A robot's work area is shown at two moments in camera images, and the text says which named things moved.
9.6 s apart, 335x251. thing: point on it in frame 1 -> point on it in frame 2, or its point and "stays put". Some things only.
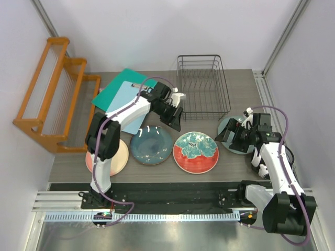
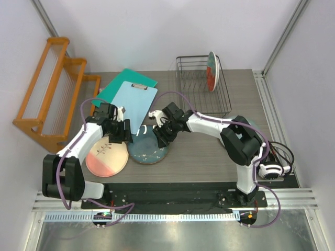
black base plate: x=159 y=197 stays put
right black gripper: x=236 y=127 -> x=164 y=139
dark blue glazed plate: x=152 y=145 stays put
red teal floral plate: x=196 y=152 -> x=213 y=71
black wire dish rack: x=203 y=83 stays put
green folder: x=104 y=99 stays put
